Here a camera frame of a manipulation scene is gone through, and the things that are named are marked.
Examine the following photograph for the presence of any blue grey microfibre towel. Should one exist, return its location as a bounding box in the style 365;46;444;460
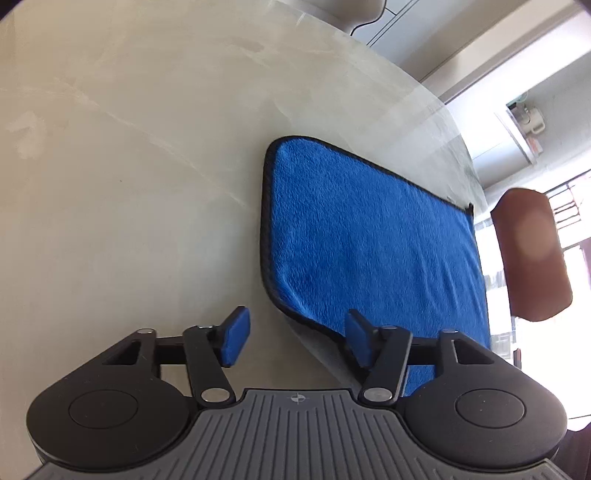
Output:
259;136;491;390

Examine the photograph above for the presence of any brown leather chair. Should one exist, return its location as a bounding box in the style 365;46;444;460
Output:
491;188;573;322

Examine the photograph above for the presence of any white kettle on shelf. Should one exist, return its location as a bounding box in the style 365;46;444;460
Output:
507;92;546;164

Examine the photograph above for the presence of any beige dining chair left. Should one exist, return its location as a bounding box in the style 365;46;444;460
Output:
281;0;396;36

